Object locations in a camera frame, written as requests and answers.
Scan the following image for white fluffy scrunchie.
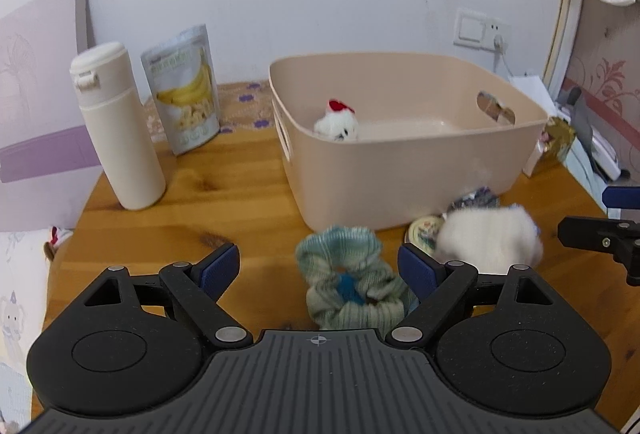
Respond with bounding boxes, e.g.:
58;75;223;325
433;206;544;275

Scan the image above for round decorated tin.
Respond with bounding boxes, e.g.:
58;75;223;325
404;215;445;255

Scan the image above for black box yellow stars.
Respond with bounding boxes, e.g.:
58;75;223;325
448;187;500;212

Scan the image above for green plaid scrunchie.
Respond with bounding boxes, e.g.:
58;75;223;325
295;226;418;336

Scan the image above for white handheld appliance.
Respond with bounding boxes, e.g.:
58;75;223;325
572;113;630;183

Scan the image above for gold foil snack bag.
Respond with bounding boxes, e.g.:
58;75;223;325
541;117;576;162

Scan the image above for white paper bag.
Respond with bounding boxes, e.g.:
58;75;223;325
509;76;558;177

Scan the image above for lilac headboard panel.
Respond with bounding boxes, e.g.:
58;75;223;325
1;0;102;232

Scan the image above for beige plastic storage bin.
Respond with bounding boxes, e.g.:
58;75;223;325
269;52;544;232

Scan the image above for cream insulated bottle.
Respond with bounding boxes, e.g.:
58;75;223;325
70;42;166;210

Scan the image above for white plush toy red bow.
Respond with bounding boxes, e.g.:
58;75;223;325
314;100;359;141

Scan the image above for banana chips snack pouch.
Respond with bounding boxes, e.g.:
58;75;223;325
141;25;221;156

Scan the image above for white plug and cable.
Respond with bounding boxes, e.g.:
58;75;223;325
491;34;522;80

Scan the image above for white wall switch socket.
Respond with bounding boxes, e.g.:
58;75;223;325
454;9;511;52

